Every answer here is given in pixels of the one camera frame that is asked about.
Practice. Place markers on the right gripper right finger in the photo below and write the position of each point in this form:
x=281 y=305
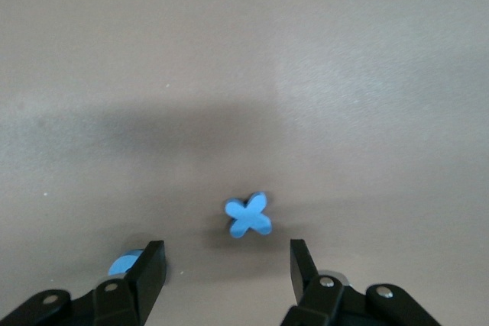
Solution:
x=300 y=272

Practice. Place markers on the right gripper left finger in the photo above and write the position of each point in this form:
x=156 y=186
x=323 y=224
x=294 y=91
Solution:
x=149 y=284

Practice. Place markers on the blue letter c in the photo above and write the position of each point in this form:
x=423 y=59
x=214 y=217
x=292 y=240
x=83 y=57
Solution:
x=122 y=265

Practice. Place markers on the blue letter x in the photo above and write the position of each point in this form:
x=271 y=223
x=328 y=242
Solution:
x=248 y=216

